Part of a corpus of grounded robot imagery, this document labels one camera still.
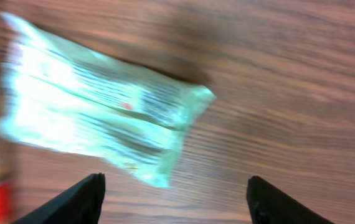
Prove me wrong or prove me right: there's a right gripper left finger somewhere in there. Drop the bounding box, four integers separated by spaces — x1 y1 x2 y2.
13 173 106 224

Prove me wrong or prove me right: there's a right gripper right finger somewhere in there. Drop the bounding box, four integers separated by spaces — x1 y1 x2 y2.
246 175 333 224

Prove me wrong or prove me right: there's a teal tissue packet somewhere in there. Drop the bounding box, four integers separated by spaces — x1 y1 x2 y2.
0 12 215 188

